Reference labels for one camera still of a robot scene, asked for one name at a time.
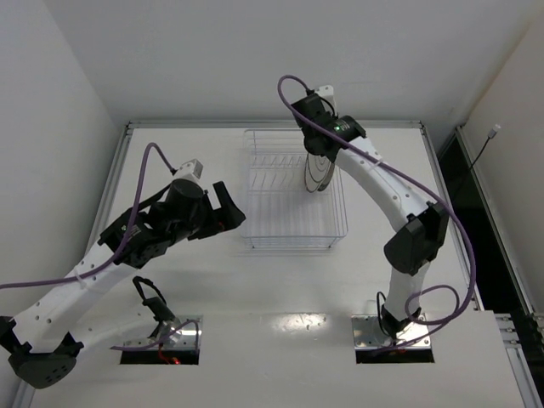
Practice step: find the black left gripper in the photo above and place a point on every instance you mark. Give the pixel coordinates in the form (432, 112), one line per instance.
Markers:
(213, 213)

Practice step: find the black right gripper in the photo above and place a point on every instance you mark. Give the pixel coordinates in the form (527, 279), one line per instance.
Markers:
(320, 147)

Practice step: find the black rimmed clover plate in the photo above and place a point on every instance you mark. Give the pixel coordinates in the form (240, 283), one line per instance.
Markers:
(314, 171)

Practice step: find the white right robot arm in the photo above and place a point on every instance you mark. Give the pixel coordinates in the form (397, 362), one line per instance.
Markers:
(340, 142)

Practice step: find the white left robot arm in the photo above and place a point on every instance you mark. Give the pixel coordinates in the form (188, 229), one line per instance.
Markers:
(42, 341)

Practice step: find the clear wire dish rack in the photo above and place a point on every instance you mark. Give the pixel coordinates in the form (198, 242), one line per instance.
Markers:
(281, 214)

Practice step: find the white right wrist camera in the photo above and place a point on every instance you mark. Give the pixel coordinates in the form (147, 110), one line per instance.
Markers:
(326, 92)

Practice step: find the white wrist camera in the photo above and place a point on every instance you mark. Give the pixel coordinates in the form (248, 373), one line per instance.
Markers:
(326, 92)
(190, 170)

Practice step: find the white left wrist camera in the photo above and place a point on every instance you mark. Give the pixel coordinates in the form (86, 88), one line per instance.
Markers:
(190, 170)

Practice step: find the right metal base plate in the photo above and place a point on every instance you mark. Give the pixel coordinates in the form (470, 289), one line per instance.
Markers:
(368, 335)

